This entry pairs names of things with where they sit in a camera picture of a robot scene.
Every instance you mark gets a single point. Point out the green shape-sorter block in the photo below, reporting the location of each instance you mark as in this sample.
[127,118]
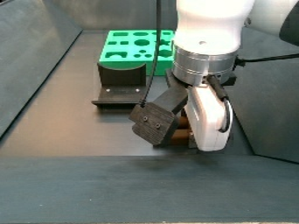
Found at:
[130,48]

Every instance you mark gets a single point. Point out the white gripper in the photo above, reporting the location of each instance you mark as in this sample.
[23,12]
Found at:
[209,116]

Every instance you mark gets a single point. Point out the black regrasp fixture stand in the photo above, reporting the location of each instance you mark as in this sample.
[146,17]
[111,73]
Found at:
[122,86]

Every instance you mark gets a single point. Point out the brown slotted square-circle object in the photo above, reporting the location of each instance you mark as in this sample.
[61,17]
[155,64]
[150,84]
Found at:
[181,137]

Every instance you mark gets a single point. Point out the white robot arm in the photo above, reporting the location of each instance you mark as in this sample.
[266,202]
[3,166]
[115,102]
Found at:
[206,45]

